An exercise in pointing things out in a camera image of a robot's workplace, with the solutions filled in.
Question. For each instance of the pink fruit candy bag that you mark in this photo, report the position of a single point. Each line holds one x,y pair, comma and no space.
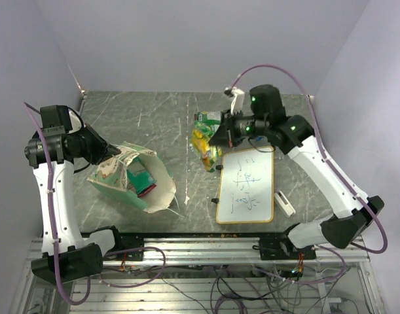
146,191

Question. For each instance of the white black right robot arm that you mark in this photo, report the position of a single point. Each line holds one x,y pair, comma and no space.
353,209

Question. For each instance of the teal snack packet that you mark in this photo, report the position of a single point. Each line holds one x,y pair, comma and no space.
138,176

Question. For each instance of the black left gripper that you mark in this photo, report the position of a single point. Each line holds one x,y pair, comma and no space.
103,150

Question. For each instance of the aluminium mounting rail frame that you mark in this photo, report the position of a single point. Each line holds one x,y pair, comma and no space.
211,273

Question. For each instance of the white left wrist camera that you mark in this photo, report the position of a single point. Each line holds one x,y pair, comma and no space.
76,121

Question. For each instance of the green yellow chips bag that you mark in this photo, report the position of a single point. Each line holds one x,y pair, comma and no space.
209,154

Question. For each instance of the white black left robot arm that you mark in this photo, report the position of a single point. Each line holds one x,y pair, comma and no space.
62,137

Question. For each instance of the white whiteboard eraser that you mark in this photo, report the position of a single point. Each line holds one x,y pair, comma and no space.
284,204

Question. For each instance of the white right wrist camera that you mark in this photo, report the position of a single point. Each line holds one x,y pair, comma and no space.
237,97

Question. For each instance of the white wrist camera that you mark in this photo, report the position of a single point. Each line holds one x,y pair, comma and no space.
237,97
76,121

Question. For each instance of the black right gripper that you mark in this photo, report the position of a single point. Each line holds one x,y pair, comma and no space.
221,137

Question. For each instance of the green white paper bag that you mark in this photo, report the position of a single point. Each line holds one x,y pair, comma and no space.
110,178

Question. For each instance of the yellow framed whiteboard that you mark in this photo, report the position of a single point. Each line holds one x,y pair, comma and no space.
246,190

